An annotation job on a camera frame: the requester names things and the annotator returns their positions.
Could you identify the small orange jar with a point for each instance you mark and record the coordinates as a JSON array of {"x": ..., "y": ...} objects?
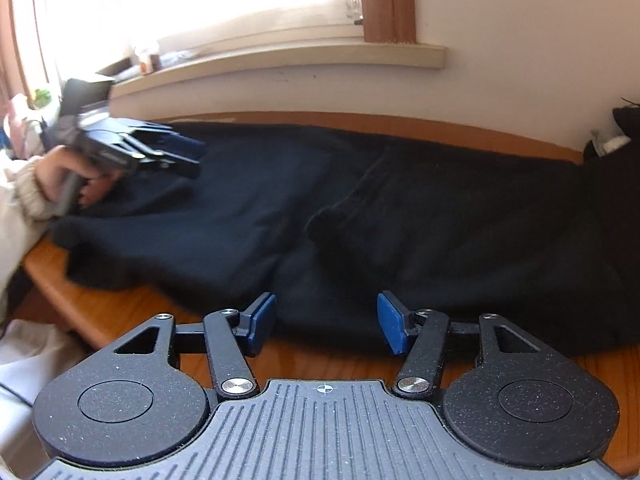
[{"x": 150, "y": 60}]

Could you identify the wooden window trim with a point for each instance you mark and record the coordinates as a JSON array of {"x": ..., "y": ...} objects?
[{"x": 387, "y": 0}]

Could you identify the clear plastic packet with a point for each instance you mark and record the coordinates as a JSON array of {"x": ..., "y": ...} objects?
[{"x": 180, "y": 56}]

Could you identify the stone window sill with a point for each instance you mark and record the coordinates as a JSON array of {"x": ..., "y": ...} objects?
[{"x": 300, "y": 67}]

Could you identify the black pants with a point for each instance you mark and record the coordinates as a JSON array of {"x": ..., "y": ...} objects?
[{"x": 400, "y": 220}]

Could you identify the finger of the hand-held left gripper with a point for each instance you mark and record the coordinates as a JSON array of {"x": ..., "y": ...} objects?
[
  {"x": 187, "y": 146},
  {"x": 175, "y": 164}
]

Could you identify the dark grey box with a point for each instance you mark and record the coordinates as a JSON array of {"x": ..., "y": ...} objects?
[{"x": 117, "y": 67}]

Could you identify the white folded garment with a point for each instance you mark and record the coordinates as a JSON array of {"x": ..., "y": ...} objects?
[{"x": 612, "y": 145}]

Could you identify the green-lidded bottle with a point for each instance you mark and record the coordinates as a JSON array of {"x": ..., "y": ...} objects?
[{"x": 42, "y": 95}]

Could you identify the person's left hand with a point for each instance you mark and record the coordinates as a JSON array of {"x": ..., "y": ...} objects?
[{"x": 50, "y": 170}]

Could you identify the brown curtain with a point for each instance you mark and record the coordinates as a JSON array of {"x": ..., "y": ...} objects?
[{"x": 12, "y": 35}]

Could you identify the person's left forearm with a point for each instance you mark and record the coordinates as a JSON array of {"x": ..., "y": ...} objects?
[{"x": 25, "y": 200}]

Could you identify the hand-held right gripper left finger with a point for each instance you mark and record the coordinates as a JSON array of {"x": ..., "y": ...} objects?
[{"x": 265, "y": 320}]

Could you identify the black desktop device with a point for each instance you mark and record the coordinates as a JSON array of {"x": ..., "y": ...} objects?
[{"x": 82, "y": 92}]

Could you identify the person's cream jacket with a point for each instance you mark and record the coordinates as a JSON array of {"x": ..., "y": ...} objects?
[{"x": 35, "y": 360}]

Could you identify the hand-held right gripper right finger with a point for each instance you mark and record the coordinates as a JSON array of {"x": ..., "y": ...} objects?
[{"x": 390, "y": 322}]

